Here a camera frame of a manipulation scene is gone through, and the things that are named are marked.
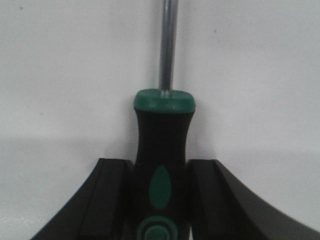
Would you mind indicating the screwdriver black green handle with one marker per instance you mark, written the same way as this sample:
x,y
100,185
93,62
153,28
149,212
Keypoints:
x,y
159,178

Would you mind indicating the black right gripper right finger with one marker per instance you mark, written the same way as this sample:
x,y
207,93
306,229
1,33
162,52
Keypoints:
x,y
223,208

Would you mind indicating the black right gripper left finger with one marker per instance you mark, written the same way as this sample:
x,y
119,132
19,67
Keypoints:
x,y
98,210

